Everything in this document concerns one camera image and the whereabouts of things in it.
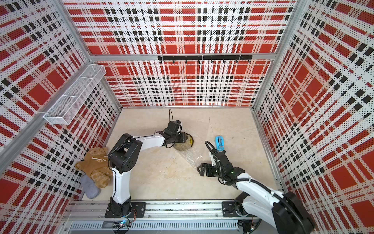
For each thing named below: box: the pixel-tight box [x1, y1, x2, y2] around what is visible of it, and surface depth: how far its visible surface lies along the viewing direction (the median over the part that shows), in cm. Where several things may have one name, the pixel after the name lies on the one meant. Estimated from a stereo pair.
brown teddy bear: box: [74, 147, 113, 189], surface depth 82 cm
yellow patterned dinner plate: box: [177, 132, 194, 152], surface depth 98 cm
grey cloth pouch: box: [80, 174, 102, 200], surface depth 80 cm
